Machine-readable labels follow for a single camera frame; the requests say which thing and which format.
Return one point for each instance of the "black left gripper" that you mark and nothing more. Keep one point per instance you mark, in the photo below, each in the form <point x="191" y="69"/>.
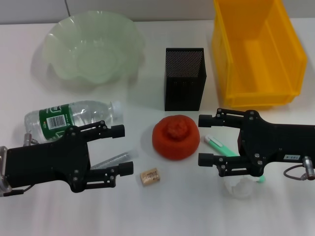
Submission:
<point x="46" y="164"/>

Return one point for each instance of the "white paper ball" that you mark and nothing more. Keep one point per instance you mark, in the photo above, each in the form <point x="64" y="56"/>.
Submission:
<point x="240" y="190"/>

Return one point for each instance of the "clear water bottle green label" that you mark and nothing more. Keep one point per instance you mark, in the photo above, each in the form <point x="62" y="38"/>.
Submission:
<point x="56" y="118"/>

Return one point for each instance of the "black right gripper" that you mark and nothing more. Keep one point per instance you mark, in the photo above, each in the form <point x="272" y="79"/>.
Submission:
<point x="278" y="142"/>

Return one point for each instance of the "black mesh pen holder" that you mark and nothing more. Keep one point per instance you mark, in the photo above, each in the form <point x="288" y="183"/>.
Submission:
<point x="184" y="93"/>

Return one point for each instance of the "pale green glass fruit bowl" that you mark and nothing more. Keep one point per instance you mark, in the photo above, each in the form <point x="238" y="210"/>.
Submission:
<point x="86" y="49"/>

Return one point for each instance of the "grey marker pen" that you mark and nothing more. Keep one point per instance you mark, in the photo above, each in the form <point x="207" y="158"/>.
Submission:
<point x="118" y="157"/>

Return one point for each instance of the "yellow plastic storage bin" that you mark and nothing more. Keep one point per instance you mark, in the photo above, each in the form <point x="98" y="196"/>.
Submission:
<point x="258" y="73"/>

